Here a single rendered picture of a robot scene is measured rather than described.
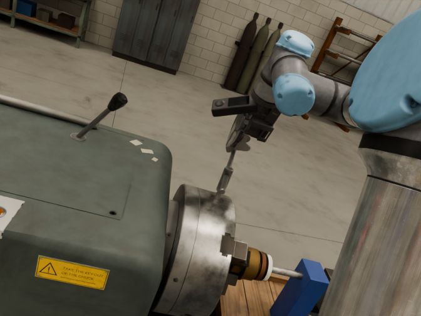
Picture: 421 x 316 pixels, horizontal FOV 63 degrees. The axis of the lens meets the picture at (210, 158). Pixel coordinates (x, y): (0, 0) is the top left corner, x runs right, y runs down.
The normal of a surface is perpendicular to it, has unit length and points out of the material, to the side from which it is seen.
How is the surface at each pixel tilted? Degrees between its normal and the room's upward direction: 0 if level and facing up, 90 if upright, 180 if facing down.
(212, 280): 70
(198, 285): 74
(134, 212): 0
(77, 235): 0
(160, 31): 90
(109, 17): 90
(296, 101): 109
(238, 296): 0
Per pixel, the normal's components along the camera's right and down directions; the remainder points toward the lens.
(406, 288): -0.20, 0.01
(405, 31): -0.89, -0.40
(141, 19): -0.14, 0.39
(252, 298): 0.34, -0.84
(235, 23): 0.16, 0.48
